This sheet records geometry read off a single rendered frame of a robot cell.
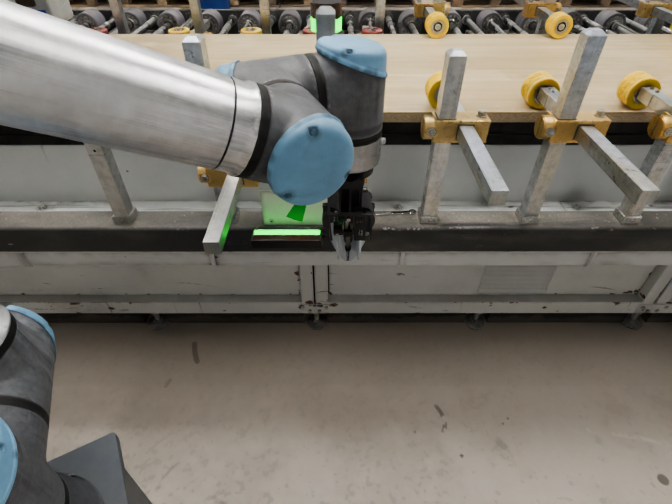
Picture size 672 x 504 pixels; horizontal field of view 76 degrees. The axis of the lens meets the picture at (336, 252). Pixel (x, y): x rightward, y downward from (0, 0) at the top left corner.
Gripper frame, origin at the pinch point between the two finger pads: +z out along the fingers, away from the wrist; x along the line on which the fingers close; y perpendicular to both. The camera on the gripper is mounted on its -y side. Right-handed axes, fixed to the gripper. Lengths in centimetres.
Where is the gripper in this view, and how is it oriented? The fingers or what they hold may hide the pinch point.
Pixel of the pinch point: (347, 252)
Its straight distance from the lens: 79.1
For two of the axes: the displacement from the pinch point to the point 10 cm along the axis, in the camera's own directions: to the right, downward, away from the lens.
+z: 0.0, 7.5, 6.6
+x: 10.0, 0.0, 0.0
